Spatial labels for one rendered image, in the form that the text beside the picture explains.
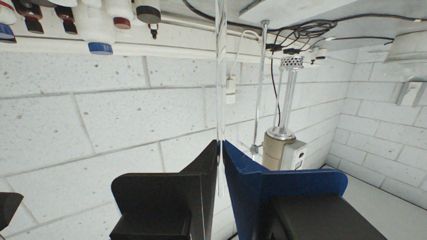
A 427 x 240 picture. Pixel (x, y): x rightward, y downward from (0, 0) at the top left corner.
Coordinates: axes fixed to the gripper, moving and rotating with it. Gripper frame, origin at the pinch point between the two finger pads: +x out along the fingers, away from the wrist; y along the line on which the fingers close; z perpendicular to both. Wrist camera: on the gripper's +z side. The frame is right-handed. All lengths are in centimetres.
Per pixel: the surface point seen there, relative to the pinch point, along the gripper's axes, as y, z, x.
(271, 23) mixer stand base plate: -21, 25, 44
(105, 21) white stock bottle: 24.7, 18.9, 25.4
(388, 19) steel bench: -61, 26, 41
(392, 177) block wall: -218, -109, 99
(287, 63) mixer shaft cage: -20.9, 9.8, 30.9
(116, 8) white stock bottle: 19.0, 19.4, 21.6
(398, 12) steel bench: -58, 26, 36
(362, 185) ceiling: -197, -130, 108
